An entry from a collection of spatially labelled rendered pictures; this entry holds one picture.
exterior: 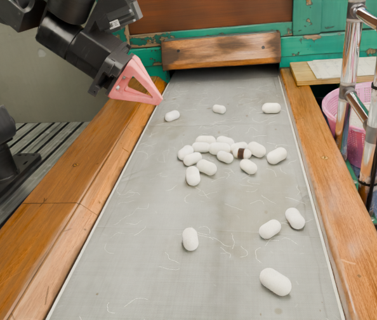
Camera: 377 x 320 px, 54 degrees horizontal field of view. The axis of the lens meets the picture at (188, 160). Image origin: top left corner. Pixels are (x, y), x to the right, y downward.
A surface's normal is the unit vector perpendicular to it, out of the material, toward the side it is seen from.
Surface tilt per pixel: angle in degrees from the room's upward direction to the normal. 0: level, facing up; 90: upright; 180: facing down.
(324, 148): 0
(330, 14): 90
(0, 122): 74
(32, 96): 90
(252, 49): 66
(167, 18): 90
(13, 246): 0
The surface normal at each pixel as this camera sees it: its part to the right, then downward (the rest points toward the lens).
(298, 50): -0.12, 0.50
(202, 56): -0.15, 0.13
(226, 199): -0.11, -0.87
